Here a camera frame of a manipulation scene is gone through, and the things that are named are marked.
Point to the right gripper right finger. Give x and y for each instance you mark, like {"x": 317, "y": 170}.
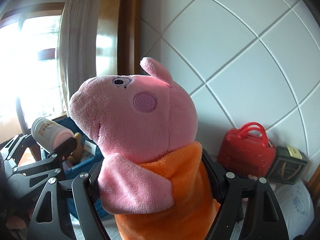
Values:
{"x": 226, "y": 190}

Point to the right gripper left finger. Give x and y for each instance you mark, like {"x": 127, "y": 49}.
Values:
{"x": 85, "y": 193}

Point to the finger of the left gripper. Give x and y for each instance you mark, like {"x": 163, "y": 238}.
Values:
{"x": 63, "y": 151}

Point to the brown teddy bear plush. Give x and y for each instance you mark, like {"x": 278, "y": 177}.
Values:
{"x": 77, "y": 154}

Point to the white pill bottle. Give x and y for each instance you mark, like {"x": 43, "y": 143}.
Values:
{"x": 49, "y": 134}

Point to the pig plush orange dress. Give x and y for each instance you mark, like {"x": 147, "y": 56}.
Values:
{"x": 152, "y": 178}

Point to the pig plush green shirt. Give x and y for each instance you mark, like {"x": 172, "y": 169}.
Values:
{"x": 251, "y": 177}

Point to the blue plastic storage crate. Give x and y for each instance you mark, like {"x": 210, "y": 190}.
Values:
{"x": 87, "y": 161}

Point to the red toy suitcase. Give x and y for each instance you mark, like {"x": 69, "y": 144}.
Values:
{"x": 247, "y": 151}

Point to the black gift box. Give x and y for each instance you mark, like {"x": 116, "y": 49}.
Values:
{"x": 288, "y": 165}

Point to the white curtain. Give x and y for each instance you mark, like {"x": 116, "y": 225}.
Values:
{"x": 76, "y": 48}

